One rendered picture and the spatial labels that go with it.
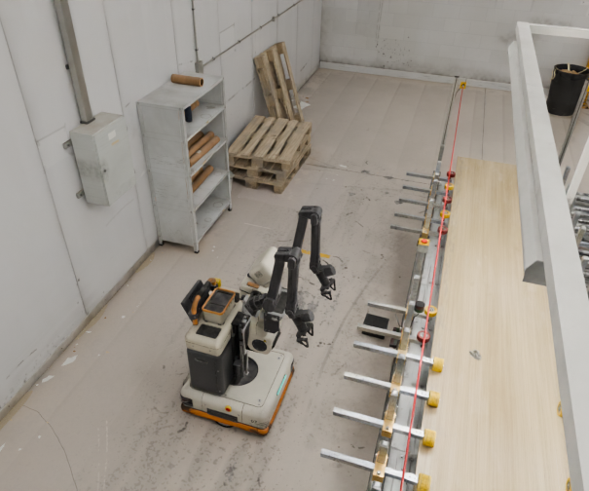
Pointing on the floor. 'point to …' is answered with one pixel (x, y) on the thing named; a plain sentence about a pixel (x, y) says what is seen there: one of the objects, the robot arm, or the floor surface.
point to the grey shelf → (208, 213)
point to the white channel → (570, 277)
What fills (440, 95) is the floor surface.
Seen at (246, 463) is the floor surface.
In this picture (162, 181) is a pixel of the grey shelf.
